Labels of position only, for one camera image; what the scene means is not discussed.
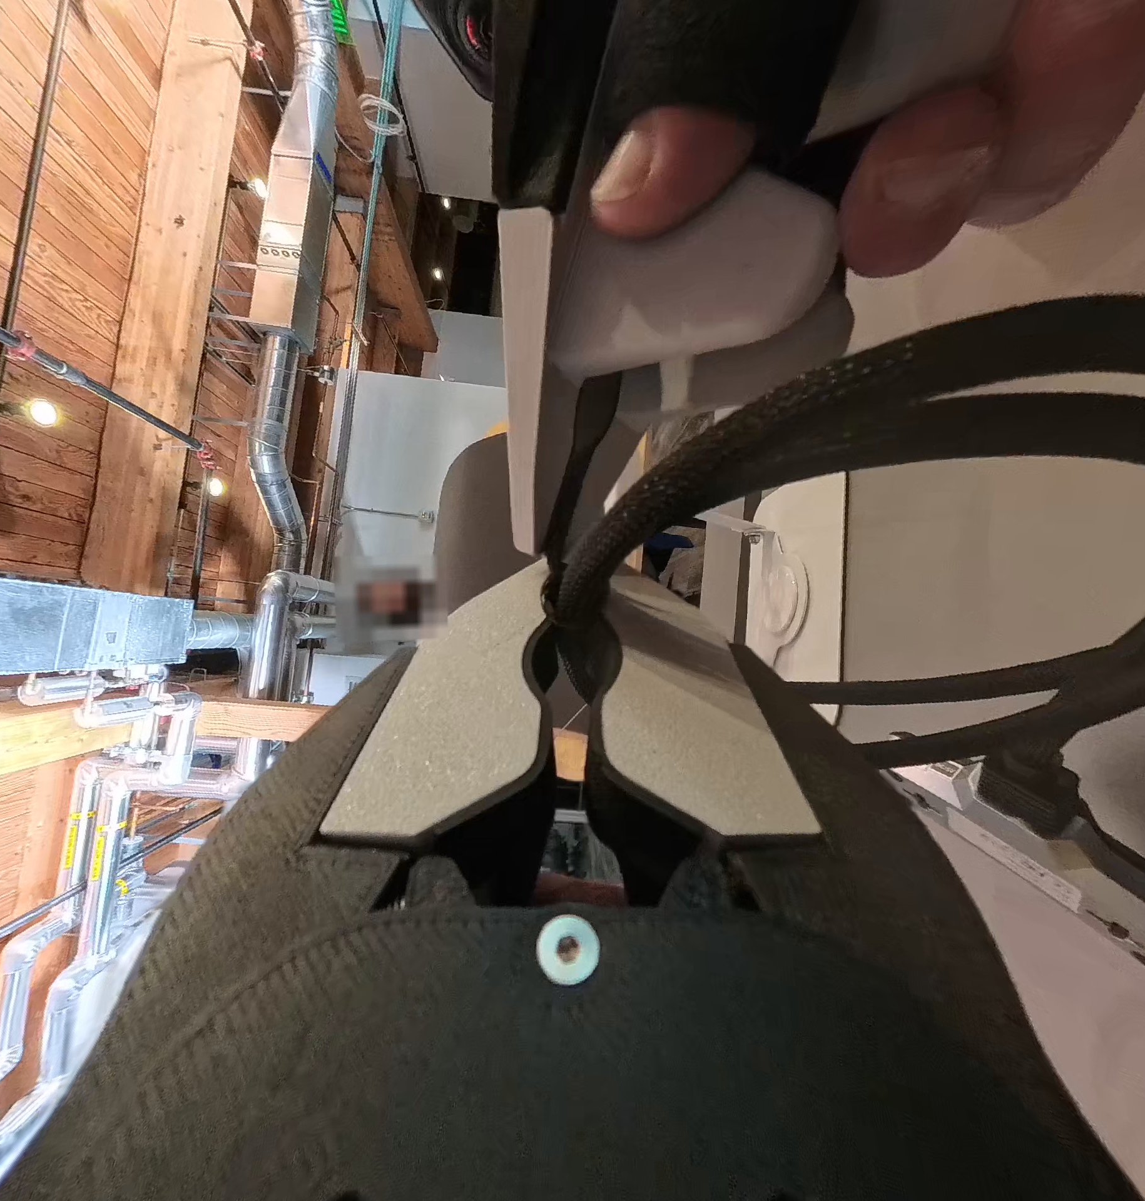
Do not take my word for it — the person's right hand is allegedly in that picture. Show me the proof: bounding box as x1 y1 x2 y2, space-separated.
588 0 1145 283

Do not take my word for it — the black braided hdmi cable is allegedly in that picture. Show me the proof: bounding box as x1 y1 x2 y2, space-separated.
544 291 1145 837

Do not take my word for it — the rectangular metal duct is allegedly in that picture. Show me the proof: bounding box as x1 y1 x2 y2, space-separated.
0 573 254 677

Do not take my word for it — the white pipe cluster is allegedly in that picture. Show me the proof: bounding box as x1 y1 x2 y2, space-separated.
0 694 254 1146

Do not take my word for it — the grey panel with wooden rim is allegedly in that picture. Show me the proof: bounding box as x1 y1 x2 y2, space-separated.
431 422 545 611

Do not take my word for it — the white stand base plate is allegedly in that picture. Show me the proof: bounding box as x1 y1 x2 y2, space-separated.
741 526 809 649

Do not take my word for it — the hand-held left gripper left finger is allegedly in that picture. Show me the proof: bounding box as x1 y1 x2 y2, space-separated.
319 573 554 846

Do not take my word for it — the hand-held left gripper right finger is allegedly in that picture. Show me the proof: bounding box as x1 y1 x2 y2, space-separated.
591 573 821 855

